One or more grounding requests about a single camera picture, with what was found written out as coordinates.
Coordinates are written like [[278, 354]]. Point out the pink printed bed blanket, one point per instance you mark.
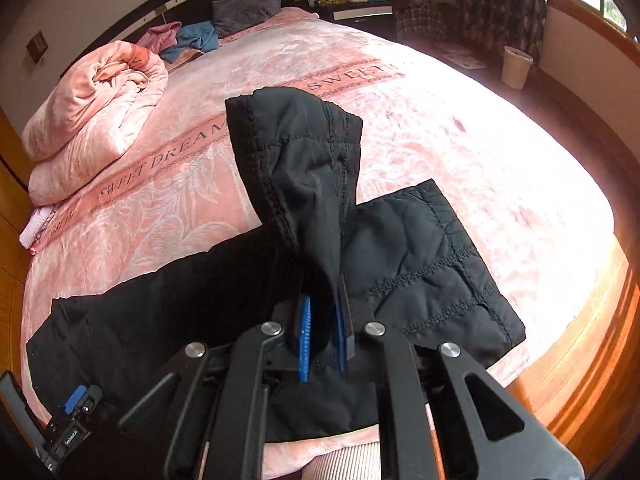
[[450, 160]]

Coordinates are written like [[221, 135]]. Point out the dark bed headboard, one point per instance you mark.
[[150, 2]]

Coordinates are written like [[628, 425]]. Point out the grey pillow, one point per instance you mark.
[[245, 12]]

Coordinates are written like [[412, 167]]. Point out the pink garment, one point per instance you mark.
[[157, 36]]

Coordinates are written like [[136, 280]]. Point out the blue garment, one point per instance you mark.
[[195, 37]]

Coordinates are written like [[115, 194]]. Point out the plaid bag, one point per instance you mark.
[[420, 22]]

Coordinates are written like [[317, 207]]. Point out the wall switch panel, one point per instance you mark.
[[36, 46]]

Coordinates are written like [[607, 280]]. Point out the dark nightstand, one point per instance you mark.
[[357, 12]]

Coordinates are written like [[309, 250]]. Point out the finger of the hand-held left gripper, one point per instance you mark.
[[75, 398]]

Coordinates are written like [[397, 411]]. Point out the dark floral curtain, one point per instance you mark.
[[500, 5]]

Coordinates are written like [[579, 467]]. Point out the folded pink quilt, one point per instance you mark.
[[90, 110]]

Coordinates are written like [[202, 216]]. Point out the cream wastebasket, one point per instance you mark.
[[516, 67]]

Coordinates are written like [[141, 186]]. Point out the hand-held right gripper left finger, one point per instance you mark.
[[304, 340]]

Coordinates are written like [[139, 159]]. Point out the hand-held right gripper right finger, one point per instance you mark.
[[341, 332]]

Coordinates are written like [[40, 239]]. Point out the paper sheet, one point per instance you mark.
[[465, 59]]

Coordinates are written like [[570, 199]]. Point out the black quilted jacket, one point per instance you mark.
[[400, 260]]

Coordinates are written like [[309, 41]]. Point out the wooden wardrobe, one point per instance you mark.
[[10, 260]]

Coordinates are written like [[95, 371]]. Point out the small white pink cloth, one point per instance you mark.
[[36, 227]]

